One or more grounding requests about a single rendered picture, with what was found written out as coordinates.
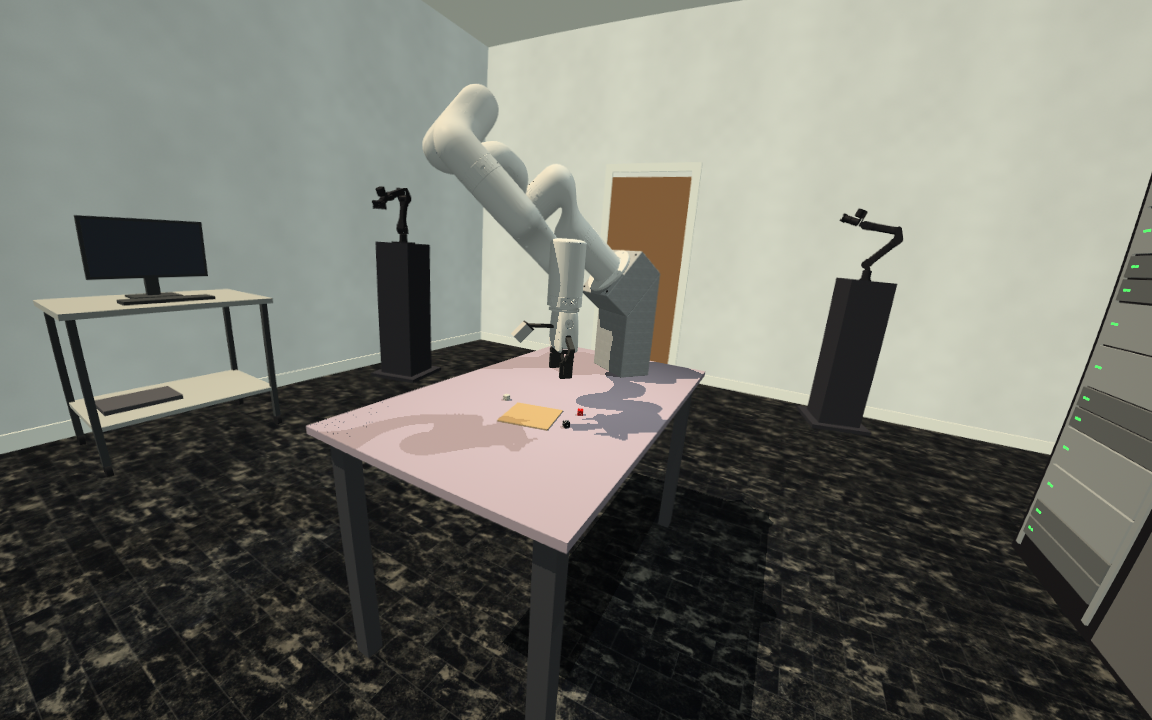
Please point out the orange mat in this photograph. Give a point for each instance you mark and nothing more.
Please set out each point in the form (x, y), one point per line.
(531, 416)

